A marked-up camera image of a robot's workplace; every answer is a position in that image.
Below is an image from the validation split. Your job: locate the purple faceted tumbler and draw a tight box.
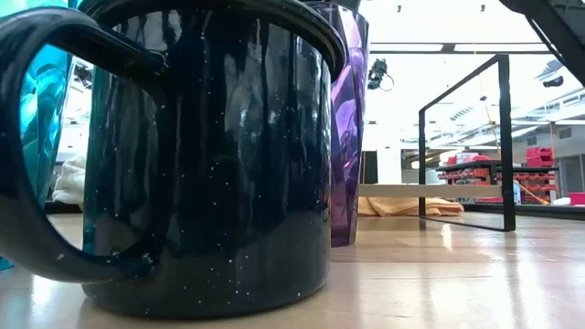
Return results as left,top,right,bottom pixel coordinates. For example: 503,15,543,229
301,0,370,249

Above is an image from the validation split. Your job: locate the large black speckled mug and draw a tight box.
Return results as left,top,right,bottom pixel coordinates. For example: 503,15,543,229
0,0,348,321

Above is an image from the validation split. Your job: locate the blue faceted tumbler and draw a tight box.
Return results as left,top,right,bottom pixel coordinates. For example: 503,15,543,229
0,0,83,271

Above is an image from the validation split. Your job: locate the orange towel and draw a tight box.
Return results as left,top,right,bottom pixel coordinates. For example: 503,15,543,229
357,196,465,218

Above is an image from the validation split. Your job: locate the hanging green device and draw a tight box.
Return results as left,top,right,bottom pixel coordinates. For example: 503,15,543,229
367,58,394,91

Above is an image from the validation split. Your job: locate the white towel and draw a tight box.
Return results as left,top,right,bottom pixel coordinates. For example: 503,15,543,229
51,154,88,206

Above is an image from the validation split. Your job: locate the red parts bin rack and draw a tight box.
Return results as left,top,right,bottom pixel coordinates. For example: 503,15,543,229
436,145,561,205

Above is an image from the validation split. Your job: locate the wooden shelf black metal frame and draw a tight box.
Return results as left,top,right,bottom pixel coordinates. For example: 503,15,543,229
358,53,517,233

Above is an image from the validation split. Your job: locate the black ceiling camera rig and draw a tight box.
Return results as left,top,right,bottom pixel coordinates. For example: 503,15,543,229
72,61,95,90

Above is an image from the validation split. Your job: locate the yellow hanging cable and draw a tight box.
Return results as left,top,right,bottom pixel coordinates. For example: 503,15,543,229
473,49,551,206

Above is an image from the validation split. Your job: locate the black table frame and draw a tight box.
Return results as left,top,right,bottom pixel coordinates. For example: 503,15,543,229
43,200,585,221

